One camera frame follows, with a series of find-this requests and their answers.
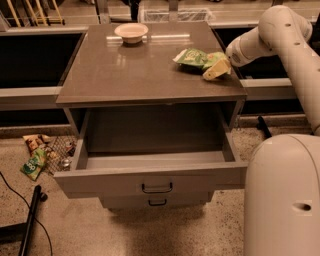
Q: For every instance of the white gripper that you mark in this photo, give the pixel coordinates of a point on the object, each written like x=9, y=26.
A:
x=234, y=54

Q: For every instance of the green jalapeno chip bag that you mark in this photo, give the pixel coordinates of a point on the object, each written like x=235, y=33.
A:
x=197, y=58

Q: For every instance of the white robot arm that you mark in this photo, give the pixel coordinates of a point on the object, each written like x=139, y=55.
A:
x=282, y=185

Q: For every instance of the grey drawer cabinet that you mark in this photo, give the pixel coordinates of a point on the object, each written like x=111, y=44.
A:
x=105, y=72

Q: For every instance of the open grey top drawer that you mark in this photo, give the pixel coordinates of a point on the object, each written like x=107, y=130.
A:
x=121, y=148

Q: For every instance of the grey lower drawer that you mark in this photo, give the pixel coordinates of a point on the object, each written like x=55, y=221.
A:
x=141, y=201

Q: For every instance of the brown snack bag on floor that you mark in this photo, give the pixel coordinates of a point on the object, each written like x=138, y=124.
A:
x=36, y=141

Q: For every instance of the green snack bag on floor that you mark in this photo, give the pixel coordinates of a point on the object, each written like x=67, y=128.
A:
x=35, y=164

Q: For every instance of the clear plastic bin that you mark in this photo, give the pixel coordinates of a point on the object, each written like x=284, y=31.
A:
x=182, y=15

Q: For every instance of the black stand leg right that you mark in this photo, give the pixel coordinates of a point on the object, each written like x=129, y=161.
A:
x=263, y=127

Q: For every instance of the black stand leg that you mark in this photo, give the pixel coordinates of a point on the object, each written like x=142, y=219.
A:
x=22, y=232
x=263, y=127

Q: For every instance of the white paper bowl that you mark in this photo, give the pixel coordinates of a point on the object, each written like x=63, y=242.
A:
x=131, y=33

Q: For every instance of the silver can in basket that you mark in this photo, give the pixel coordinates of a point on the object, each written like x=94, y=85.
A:
x=65, y=162

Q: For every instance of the wooden yellow chair legs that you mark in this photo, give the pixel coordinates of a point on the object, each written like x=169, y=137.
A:
x=24, y=13

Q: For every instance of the black stand leg left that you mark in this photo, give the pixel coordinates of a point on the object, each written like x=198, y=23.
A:
x=22, y=232

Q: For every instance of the black top drawer handle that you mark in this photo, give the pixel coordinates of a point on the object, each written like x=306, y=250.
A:
x=157, y=190

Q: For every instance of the black drawer handle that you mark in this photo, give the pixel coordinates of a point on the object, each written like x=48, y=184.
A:
x=157, y=190
x=157, y=203

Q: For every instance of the black lower drawer handle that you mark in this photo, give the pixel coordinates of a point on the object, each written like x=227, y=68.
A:
x=157, y=203

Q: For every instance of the black wire basket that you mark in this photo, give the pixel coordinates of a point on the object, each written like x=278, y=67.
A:
x=59, y=148

